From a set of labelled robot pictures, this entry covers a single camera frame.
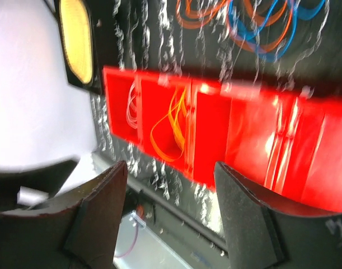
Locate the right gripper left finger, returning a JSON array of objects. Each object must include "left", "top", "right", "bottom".
[{"left": 0, "top": 160, "right": 128, "bottom": 268}]

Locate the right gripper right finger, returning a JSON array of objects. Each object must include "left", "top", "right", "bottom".
[{"left": 214, "top": 162, "right": 342, "bottom": 268}]

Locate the yellow cable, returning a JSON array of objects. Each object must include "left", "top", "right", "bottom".
[{"left": 149, "top": 86, "right": 188, "bottom": 163}]

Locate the white cable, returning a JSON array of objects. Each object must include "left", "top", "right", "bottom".
[{"left": 125, "top": 81, "right": 140, "bottom": 130}]

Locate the black tray under pad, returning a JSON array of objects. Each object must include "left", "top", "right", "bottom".
[{"left": 54, "top": 1, "right": 104, "bottom": 95}]

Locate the black marbled mat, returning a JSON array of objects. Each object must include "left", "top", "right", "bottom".
[{"left": 91, "top": 1, "right": 342, "bottom": 241}]

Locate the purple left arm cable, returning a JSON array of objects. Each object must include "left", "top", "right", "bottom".
[{"left": 114, "top": 224, "right": 139, "bottom": 258}]

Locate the blue cable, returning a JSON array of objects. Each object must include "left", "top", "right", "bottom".
[{"left": 226, "top": 0, "right": 328, "bottom": 63}]

